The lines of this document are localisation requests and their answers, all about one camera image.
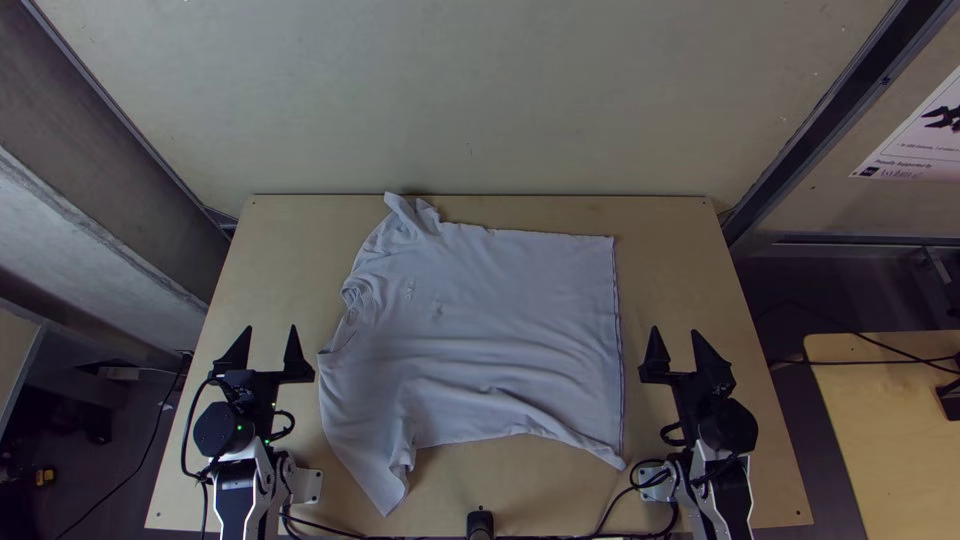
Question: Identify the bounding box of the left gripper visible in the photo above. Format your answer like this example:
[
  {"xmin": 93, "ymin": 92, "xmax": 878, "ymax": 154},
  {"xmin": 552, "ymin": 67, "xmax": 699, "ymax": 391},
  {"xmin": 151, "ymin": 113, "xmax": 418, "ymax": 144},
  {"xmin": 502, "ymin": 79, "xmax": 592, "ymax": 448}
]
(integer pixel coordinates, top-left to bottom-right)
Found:
[{"xmin": 211, "ymin": 323, "xmax": 317, "ymax": 440}]

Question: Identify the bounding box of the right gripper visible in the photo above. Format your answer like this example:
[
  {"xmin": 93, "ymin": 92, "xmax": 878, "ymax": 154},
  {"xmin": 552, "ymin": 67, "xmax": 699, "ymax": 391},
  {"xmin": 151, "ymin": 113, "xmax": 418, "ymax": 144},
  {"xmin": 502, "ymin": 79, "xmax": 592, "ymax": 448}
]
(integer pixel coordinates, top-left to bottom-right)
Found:
[{"xmin": 638, "ymin": 325, "xmax": 736, "ymax": 433}]

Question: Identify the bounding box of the white t-shirt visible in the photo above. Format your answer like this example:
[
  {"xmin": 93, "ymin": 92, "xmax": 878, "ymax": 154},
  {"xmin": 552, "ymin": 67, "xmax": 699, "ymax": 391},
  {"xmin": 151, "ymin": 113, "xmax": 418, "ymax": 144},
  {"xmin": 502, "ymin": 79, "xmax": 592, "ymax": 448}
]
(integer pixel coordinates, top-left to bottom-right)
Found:
[{"xmin": 316, "ymin": 191, "xmax": 628, "ymax": 519}]

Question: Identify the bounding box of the pale wooden side table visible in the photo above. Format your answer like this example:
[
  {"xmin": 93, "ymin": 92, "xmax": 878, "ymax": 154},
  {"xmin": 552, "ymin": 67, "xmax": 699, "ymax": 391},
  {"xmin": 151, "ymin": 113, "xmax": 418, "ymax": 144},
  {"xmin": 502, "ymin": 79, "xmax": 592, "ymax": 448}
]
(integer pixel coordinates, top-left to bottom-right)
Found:
[{"xmin": 803, "ymin": 329, "xmax": 960, "ymax": 540}]

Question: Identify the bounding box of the black cable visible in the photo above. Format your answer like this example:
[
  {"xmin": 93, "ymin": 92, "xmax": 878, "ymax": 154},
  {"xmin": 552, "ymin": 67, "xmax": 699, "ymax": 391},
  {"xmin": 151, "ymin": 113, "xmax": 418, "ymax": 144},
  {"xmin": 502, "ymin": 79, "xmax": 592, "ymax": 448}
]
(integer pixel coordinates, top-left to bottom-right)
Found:
[
  {"xmin": 179, "ymin": 374, "xmax": 228, "ymax": 540},
  {"xmin": 752, "ymin": 299, "xmax": 960, "ymax": 378},
  {"xmin": 53, "ymin": 358, "xmax": 187, "ymax": 540},
  {"xmin": 588, "ymin": 457, "xmax": 678, "ymax": 540}
]

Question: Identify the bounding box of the dark metal wall post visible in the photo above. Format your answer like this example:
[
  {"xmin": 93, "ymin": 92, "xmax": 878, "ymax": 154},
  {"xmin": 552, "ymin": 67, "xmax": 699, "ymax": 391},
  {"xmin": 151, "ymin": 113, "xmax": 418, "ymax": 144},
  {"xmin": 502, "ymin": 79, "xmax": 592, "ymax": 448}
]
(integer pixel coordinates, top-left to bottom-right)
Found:
[{"xmin": 721, "ymin": 0, "xmax": 960, "ymax": 245}]

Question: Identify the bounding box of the white wall poster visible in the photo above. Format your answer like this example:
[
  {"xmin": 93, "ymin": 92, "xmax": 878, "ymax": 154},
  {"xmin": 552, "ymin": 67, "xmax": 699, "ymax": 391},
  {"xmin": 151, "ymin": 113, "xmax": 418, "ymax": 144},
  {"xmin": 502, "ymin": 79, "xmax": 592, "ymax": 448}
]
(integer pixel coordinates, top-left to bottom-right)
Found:
[{"xmin": 849, "ymin": 63, "xmax": 960, "ymax": 184}]

